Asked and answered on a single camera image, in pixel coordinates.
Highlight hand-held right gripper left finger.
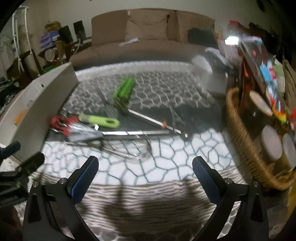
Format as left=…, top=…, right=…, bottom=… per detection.
left=23, top=156, right=100, bottom=241

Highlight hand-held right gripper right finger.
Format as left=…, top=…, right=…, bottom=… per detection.
left=192, top=156, right=270, bottom=241

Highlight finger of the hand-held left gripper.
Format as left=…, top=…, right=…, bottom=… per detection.
left=14, top=152, right=45, bottom=176
left=0, top=141, right=21, bottom=160

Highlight red perforated slicer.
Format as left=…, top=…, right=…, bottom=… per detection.
left=66, top=125, right=104, bottom=143

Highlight red handled metal tool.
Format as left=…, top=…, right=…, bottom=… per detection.
left=50, top=115, right=80, bottom=137

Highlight steel wire whisk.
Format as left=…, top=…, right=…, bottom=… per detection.
left=67, top=137, right=153, bottom=161

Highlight white container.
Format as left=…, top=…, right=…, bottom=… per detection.
left=0, top=62, right=79, bottom=160

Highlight lime green handled peeler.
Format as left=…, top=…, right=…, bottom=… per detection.
left=77, top=113, right=121, bottom=128

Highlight steel tongs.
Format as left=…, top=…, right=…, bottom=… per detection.
left=114, top=98, right=182, bottom=135

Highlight green handled kitchen tool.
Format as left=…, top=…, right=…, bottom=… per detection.
left=113, top=77, right=136, bottom=102

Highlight wicker basket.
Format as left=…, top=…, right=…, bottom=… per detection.
left=225, top=87, right=296, bottom=192

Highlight dark wooden table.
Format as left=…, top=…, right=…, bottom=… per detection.
left=7, top=50, right=44, bottom=86

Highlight white appliance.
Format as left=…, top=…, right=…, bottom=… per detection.
left=192, top=47, right=234, bottom=95

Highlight white drying rack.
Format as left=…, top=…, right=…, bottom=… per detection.
left=11, top=7, right=31, bottom=72

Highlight cardboard box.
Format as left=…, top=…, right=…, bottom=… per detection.
left=54, top=39, right=70, bottom=61

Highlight stack of blue boxes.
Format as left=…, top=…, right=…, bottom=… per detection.
left=40, top=31, right=60, bottom=49

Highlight black speaker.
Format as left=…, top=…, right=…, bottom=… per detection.
left=73, top=20, right=85, bottom=39
left=58, top=25, right=72, bottom=43

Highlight pile of colourful packets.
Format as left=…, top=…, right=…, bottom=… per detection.
left=217, top=20, right=296, bottom=130

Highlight brown sofa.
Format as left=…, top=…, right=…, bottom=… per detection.
left=69, top=9, right=218, bottom=70

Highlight white paper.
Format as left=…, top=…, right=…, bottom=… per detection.
left=118, top=37, right=140, bottom=48

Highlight dark cushion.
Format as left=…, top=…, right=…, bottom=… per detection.
left=187, top=28, right=218, bottom=50

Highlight brown sofa cushion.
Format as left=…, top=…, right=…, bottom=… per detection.
left=126, top=9, right=170, bottom=41

